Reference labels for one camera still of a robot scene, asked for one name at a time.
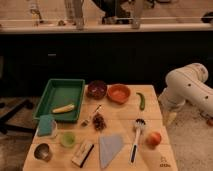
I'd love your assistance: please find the small green cup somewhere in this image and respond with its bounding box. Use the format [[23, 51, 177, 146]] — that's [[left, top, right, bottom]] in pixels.
[[60, 132, 75, 148]]

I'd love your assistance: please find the teal sponge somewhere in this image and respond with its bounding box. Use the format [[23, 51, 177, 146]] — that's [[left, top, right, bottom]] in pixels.
[[37, 115, 57, 137]]

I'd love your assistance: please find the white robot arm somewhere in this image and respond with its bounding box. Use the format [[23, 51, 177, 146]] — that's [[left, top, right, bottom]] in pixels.
[[158, 63, 213, 126]]

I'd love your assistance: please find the orange bowl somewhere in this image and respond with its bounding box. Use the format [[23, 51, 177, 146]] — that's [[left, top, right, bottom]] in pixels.
[[107, 84, 131, 104]]

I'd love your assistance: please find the metal cup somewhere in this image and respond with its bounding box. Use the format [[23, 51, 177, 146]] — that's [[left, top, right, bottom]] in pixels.
[[34, 143, 52, 162]]

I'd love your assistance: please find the small brush with wooden handle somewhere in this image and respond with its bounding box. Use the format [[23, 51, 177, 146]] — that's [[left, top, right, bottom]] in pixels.
[[81, 105, 102, 127]]

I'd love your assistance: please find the green plastic tray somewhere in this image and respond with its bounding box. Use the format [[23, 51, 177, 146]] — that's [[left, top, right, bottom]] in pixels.
[[33, 79, 85, 123]]

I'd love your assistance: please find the blue folded cloth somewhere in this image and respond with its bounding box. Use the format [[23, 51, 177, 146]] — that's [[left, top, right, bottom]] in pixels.
[[99, 134, 124, 169]]

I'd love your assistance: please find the black office chair base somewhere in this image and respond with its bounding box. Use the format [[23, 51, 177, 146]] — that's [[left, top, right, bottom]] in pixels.
[[0, 98, 38, 135]]

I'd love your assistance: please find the dark red bowl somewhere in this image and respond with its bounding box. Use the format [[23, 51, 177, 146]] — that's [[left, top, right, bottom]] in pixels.
[[87, 80, 107, 100]]

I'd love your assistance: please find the green chili pepper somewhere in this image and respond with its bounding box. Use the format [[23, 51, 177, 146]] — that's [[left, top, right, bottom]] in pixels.
[[136, 92, 145, 111]]

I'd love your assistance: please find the brown pine cone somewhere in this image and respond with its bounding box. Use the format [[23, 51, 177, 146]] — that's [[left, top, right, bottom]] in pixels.
[[93, 114, 106, 131]]

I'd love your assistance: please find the red apple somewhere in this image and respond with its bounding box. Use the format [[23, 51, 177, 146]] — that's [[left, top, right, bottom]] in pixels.
[[146, 132, 162, 147]]

